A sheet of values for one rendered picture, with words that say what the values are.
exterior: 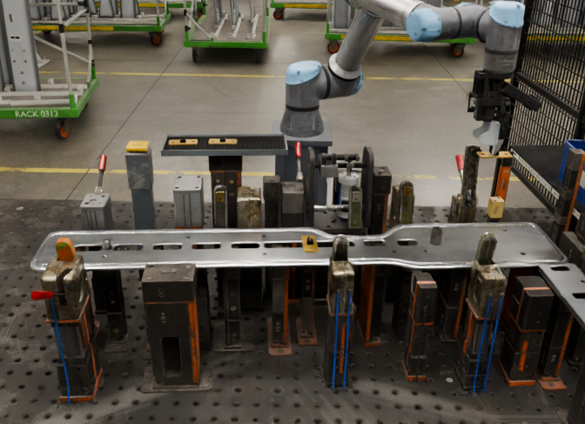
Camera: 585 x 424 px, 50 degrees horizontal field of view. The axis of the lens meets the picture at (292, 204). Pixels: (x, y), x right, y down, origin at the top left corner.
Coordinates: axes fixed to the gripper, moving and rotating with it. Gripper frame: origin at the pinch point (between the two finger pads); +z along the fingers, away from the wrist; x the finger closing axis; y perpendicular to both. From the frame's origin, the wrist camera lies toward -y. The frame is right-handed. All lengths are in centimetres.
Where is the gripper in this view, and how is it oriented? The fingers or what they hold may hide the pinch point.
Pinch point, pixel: (494, 148)
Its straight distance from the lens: 166.4
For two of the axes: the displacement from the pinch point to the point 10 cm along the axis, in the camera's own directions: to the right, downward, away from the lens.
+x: 0.7, 4.4, -8.9
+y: -10.0, 0.3, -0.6
